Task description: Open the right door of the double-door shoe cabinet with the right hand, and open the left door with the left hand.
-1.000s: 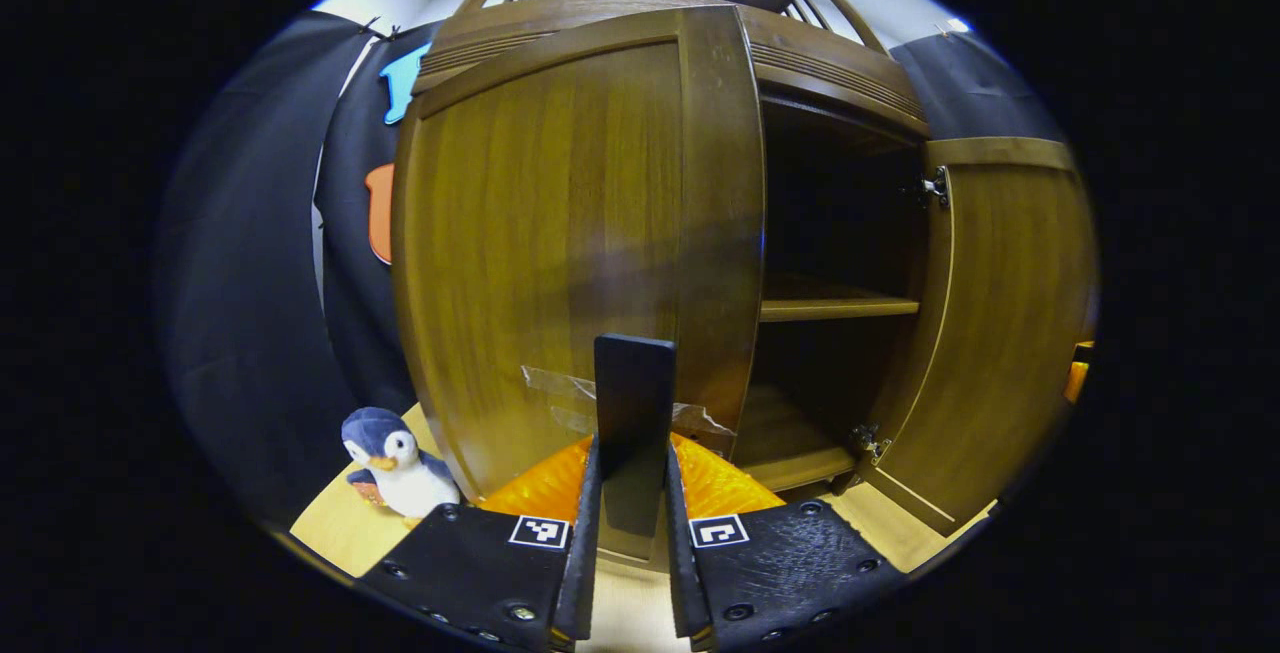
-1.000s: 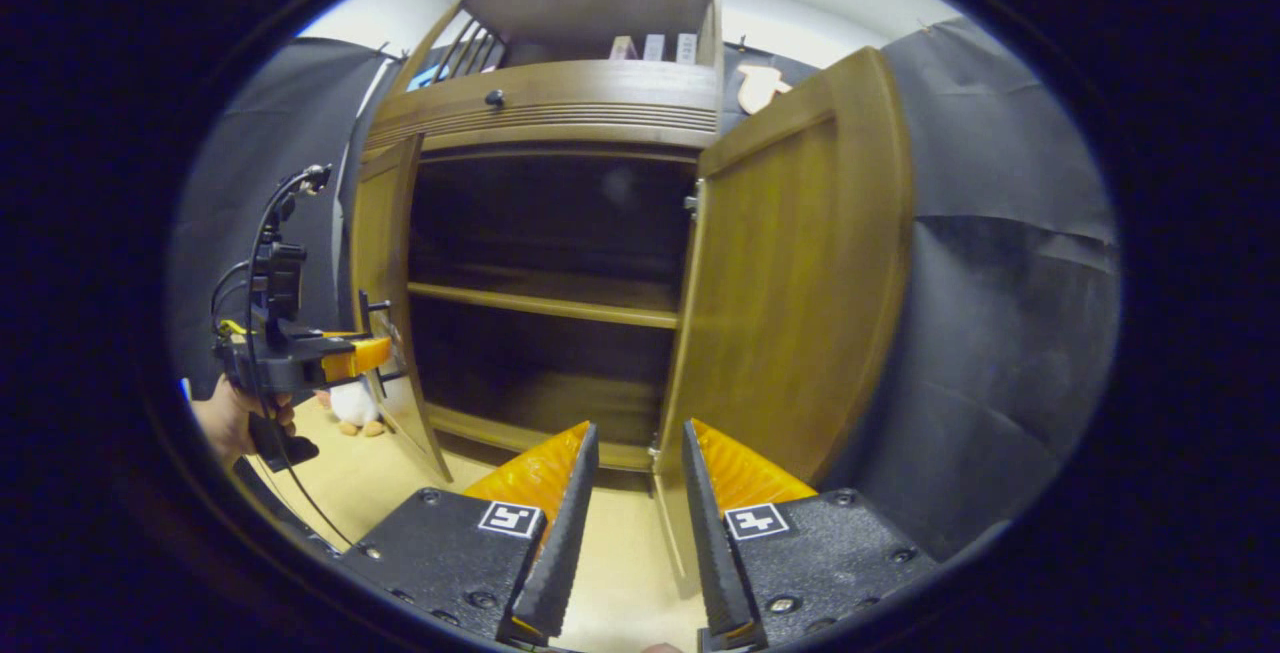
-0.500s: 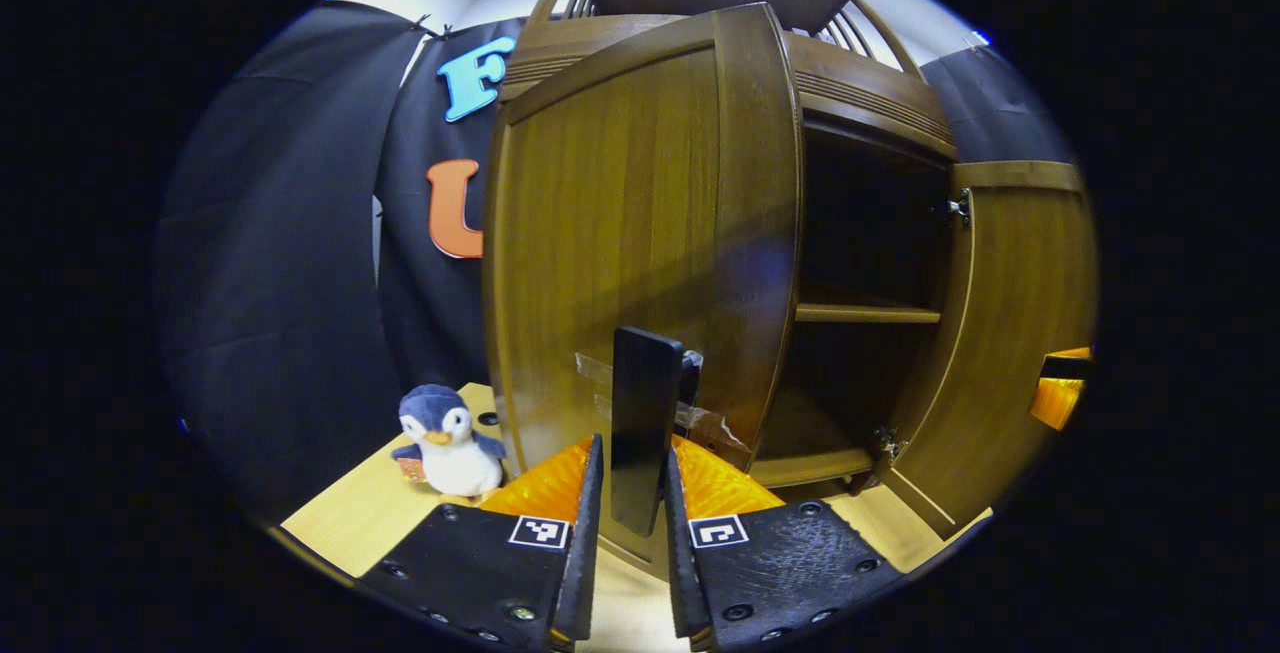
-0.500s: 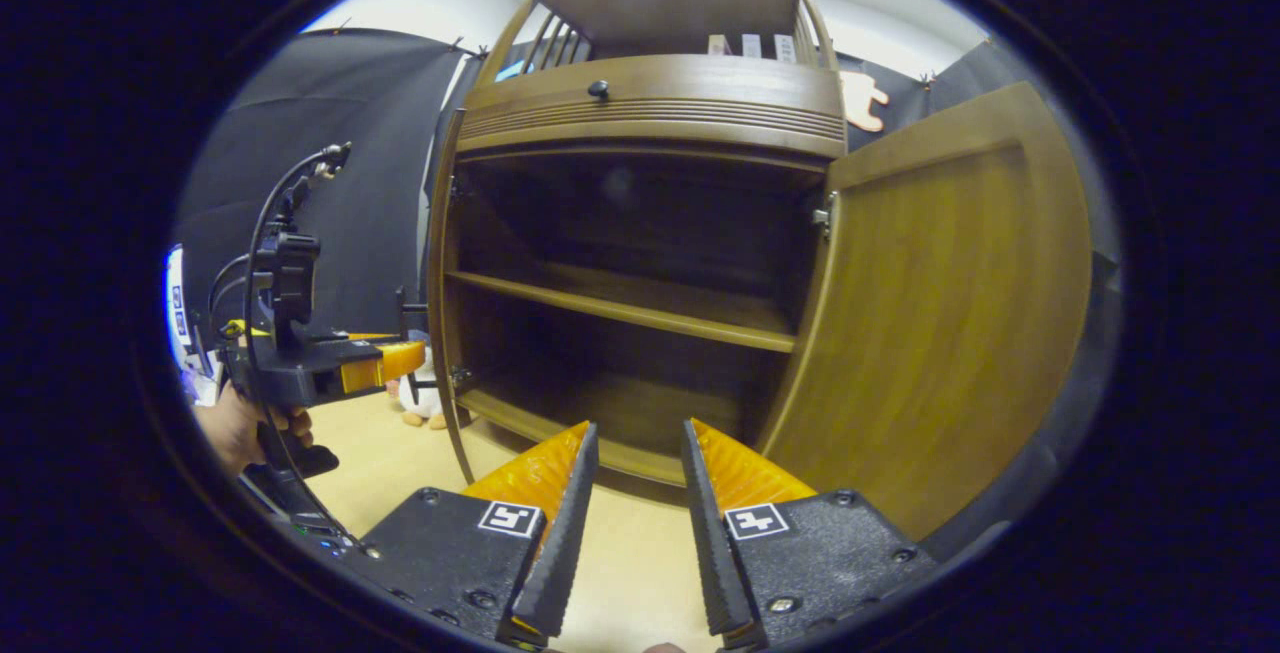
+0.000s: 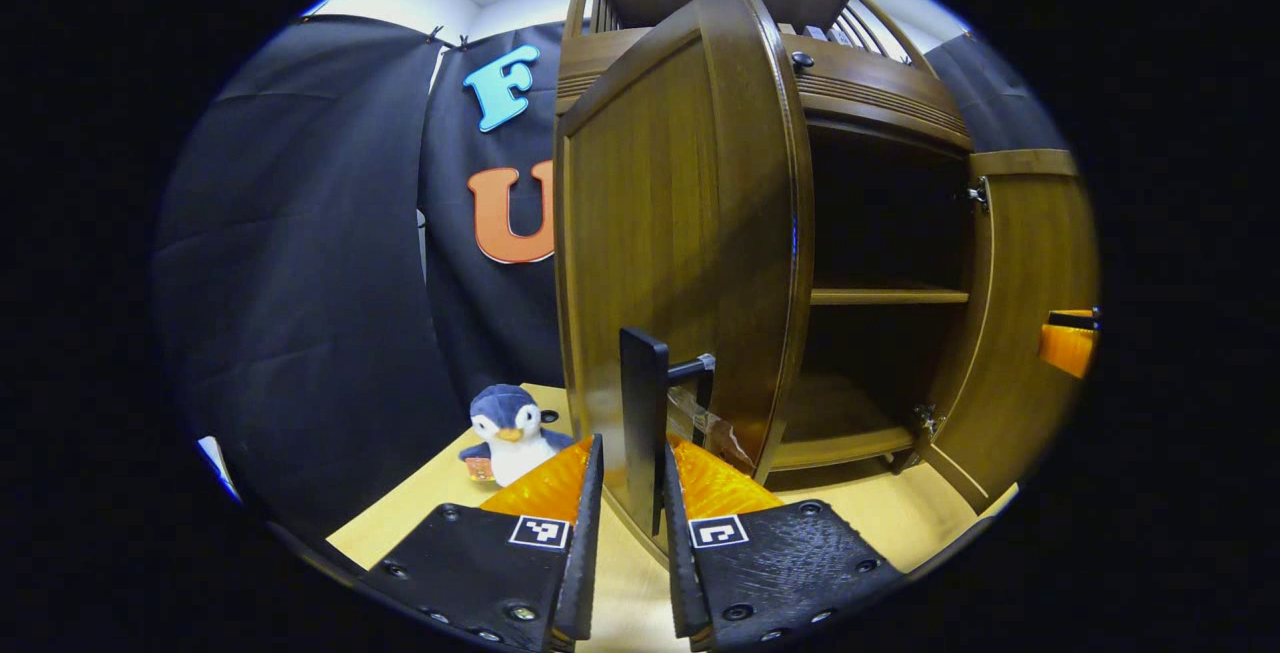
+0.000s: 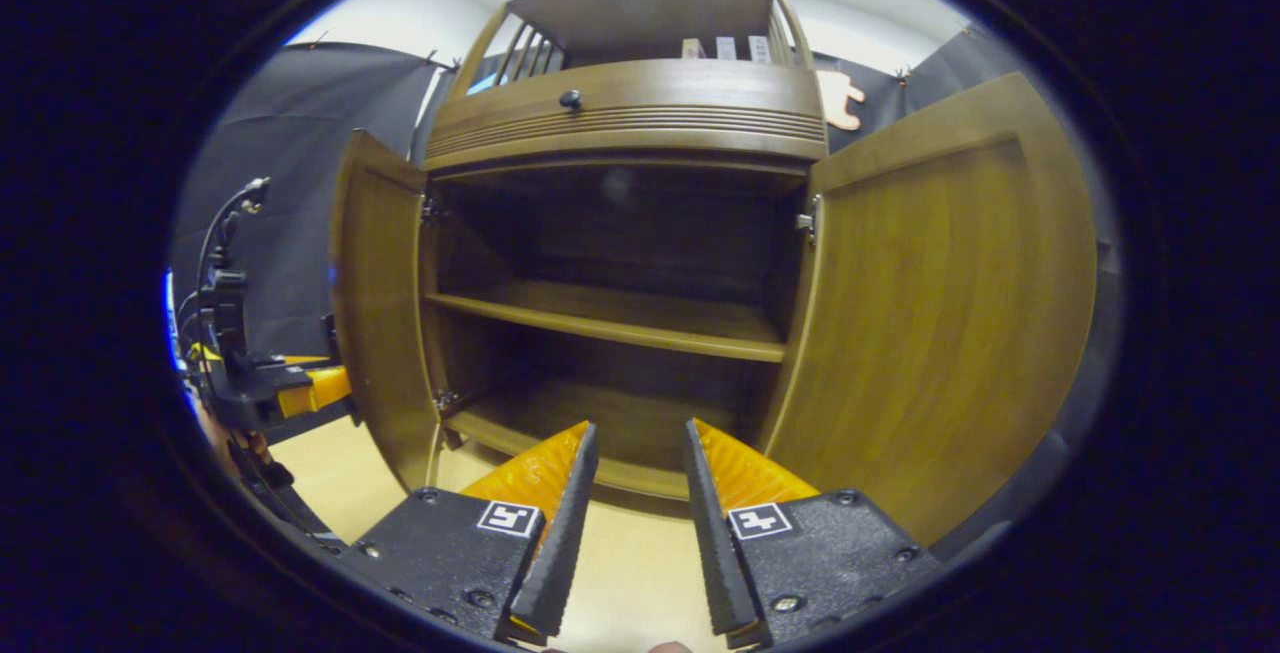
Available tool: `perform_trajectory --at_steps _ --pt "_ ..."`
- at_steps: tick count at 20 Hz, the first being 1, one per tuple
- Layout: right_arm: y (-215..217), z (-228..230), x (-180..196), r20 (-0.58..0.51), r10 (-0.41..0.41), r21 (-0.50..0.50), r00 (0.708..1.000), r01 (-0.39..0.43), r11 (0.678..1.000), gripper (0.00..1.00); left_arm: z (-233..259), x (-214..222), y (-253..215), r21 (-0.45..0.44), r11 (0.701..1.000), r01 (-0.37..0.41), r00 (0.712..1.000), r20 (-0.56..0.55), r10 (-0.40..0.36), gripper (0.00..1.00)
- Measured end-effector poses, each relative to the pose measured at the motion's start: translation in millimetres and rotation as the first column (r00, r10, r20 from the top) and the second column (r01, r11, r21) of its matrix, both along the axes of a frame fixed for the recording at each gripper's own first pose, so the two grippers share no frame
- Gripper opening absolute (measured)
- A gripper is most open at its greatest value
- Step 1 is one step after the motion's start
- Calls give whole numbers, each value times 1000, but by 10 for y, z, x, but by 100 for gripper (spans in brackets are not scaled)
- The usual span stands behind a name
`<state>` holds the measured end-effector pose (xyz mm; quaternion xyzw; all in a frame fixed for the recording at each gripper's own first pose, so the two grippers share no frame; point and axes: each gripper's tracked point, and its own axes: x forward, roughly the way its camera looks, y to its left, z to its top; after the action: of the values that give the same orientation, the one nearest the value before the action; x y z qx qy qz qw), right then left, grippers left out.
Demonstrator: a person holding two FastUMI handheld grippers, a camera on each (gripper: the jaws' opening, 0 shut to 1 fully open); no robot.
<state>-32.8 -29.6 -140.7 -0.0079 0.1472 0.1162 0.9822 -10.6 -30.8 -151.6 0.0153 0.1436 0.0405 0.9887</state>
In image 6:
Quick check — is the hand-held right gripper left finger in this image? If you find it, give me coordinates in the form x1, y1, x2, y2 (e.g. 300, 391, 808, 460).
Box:
333, 420, 601, 646

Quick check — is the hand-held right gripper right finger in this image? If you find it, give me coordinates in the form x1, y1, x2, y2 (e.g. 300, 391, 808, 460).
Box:
683, 417, 947, 649

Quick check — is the wooden shoe cabinet door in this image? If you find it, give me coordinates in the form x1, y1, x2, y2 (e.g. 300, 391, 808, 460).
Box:
757, 71, 1099, 546
330, 129, 446, 492

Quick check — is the wooden double-door shoe cabinet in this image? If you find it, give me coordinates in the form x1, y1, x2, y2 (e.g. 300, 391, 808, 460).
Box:
330, 0, 1099, 546

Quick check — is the wooden inner shelf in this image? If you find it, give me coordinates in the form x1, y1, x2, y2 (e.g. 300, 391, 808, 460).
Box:
425, 280, 787, 364

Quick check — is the wooden ribbed drawer front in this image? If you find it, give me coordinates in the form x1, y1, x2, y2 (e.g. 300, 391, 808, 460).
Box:
423, 58, 829, 174

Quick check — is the black cable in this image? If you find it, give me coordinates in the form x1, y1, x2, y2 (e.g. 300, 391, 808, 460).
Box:
195, 176, 273, 279

